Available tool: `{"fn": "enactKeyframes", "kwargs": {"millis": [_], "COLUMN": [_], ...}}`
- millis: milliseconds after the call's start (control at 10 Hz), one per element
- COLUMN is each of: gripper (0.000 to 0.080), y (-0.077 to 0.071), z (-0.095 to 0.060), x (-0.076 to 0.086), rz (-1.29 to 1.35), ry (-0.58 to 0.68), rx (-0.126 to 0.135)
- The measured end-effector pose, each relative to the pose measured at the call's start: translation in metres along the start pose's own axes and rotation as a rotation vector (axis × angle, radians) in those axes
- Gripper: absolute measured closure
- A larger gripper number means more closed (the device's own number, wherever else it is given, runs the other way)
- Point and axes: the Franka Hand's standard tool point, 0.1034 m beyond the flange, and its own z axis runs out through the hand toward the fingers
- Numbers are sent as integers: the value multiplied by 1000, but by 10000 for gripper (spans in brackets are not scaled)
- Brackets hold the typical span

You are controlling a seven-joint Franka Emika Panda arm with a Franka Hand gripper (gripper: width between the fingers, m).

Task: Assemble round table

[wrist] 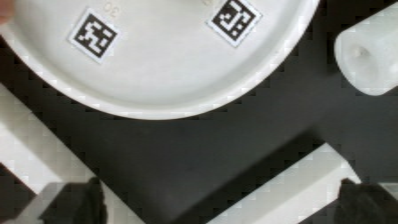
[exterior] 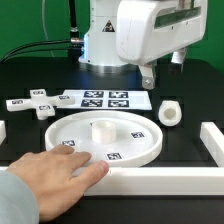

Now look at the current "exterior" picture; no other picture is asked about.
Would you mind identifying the white rail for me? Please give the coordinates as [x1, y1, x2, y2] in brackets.
[0, 121, 6, 145]
[200, 122, 224, 168]
[0, 165, 224, 197]

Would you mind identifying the white front rail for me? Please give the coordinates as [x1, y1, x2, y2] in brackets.
[0, 165, 224, 197]

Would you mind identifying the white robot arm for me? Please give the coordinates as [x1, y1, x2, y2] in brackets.
[79, 0, 208, 90]

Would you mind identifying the black cable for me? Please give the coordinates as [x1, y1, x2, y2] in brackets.
[0, 0, 84, 64]

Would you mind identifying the white left rail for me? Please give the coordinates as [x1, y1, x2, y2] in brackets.
[0, 121, 6, 145]

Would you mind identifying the white marker tag sheet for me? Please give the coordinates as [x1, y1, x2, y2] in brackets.
[64, 90, 152, 110]

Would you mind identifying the white cross-shaped table base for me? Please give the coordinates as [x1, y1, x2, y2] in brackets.
[6, 89, 75, 120]

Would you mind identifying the person's bare hand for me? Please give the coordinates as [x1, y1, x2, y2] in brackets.
[7, 145, 109, 221]

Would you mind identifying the white round table top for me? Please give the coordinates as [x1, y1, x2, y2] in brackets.
[45, 110, 163, 167]

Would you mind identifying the white right rail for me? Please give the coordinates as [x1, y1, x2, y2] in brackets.
[200, 122, 224, 168]

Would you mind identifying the grey sleeved forearm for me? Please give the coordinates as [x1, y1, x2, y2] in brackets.
[0, 171, 39, 224]

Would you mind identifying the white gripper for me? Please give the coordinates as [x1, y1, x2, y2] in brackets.
[116, 0, 208, 90]

